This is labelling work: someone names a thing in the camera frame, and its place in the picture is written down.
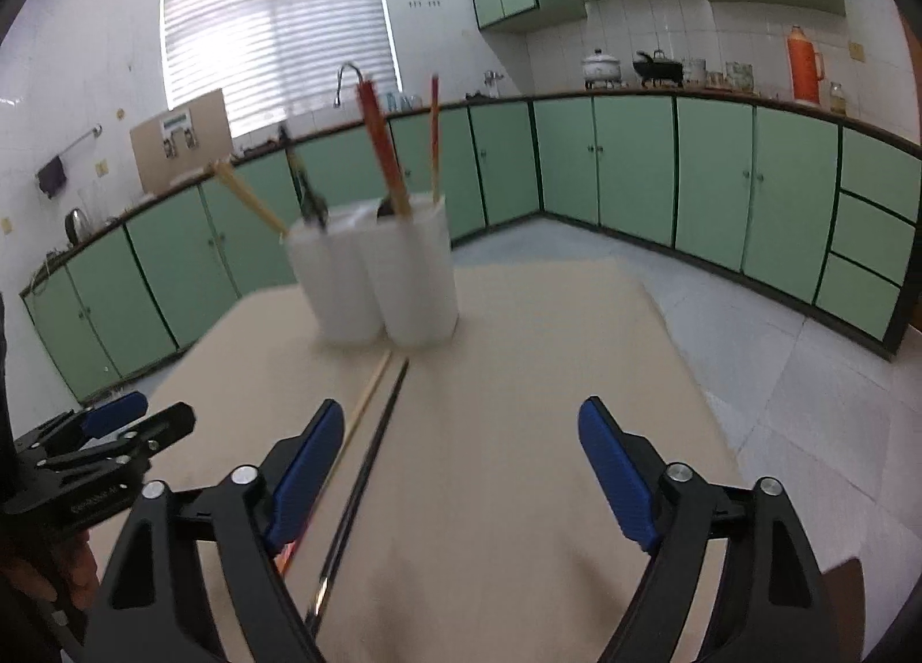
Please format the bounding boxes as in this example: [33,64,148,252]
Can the metal sink faucet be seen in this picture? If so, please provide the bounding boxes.
[333,62,368,109]

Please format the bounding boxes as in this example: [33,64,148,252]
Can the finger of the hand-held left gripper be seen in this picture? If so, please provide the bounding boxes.
[14,390,149,451]
[36,402,197,473]

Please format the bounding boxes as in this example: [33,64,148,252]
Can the white window blinds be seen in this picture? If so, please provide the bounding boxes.
[162,0,399,138]

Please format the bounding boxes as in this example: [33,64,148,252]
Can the plain bamboo chopstick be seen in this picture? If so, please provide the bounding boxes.
[207,162,285,238]
[214,159,290,232]

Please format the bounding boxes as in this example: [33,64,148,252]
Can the cardboard box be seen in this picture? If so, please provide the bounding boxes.
[130,90,233,193]

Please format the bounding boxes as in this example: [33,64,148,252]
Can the orange thermos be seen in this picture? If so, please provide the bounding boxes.
[785,25,826,106]

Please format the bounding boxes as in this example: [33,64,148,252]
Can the red-handled bamboo chopstick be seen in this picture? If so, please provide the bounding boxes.
[430,76,442,203]
[283,349,395,573]
[364,81,413,217]
[356,79,405,217]

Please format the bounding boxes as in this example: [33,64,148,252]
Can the white cooking pot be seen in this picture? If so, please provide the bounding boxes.
[582,48,622,89]

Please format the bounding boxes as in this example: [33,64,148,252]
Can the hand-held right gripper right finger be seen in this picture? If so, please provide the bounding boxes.
[578,396,826,663]

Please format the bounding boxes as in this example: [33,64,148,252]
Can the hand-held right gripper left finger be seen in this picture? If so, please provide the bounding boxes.
[75,400,345,663]

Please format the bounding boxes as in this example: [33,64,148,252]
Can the towel rail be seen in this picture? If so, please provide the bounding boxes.
[50,126,103,161]

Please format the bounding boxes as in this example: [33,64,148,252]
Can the dark cloth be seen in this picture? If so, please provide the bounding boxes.
[37,156,67,198]

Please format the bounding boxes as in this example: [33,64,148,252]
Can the black chopstick with silver band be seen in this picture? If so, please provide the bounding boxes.
[279,126,322,221]
[306,359,410,630]

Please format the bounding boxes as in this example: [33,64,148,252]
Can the white plastic container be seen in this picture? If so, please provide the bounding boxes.
[362,196,460,347]
[286,204,383,345]

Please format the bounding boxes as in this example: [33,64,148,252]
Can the green base cabinets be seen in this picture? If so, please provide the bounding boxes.
[21,93,922,405]

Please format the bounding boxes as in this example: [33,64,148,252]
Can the person's left hand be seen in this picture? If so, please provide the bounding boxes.
[14,533,100,612]

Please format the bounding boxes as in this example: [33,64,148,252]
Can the black wok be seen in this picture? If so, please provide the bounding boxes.
[632,49,684,88]

